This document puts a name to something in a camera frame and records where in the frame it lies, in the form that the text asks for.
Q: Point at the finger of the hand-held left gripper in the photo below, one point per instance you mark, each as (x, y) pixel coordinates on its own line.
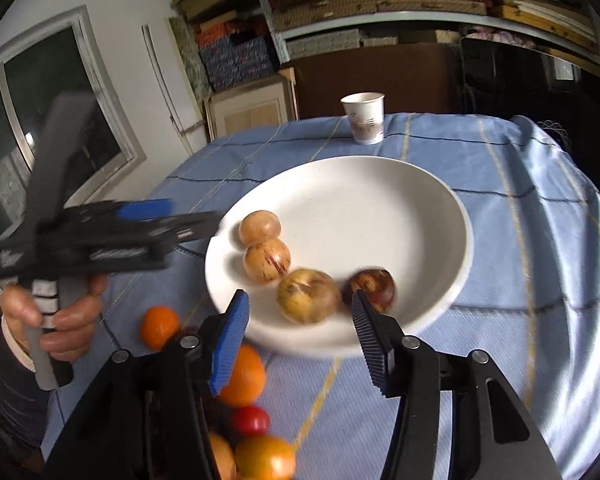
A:
(145, 209)
(190, 230)

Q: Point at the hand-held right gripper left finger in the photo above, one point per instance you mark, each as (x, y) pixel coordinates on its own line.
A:
(230, 345)

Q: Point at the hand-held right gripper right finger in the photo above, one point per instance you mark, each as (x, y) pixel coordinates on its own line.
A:
(372, 345)

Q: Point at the dark red passion fruit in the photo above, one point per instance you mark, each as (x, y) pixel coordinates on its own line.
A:
(377, 285)

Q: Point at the small orange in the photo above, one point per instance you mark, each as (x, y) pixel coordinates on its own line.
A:
(159, 327)

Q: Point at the pale yellow passion fruit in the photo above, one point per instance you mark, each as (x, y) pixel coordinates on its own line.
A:
(309, 296)

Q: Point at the white plate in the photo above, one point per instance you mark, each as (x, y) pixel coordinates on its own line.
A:
(355, 220)

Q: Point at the person's left forearm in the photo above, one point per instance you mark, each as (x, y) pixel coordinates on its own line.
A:
(5, 400)

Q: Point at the person's left hand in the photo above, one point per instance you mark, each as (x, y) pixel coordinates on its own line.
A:
(75, 327)

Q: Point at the large orange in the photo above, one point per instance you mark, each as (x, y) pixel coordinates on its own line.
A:
(247, 375)

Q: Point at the pale pink passion fruit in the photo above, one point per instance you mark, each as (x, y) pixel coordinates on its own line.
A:
(260, 227)
(267, 260)

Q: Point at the small red tomato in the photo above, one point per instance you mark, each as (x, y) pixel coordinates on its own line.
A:
(251, 420)

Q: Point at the white framed window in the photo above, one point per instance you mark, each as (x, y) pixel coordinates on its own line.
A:
(40, 70)

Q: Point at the yellow tomato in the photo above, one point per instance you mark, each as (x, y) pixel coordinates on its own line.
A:
(265, 457)

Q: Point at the light wooden cabinet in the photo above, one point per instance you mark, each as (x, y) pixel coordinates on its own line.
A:
(250, 110)

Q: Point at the blue checked tablecloth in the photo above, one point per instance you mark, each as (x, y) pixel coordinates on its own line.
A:
(505, 260)

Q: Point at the white paper cup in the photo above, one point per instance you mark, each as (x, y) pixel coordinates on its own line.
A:
(362, 117)

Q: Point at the brown board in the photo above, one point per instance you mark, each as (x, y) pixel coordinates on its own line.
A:
(380, 75)

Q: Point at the white metal shelf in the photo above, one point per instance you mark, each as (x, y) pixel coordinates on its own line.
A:
(405, 21)

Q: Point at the white wall pipe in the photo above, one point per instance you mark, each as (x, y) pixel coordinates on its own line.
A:
(152, 65)

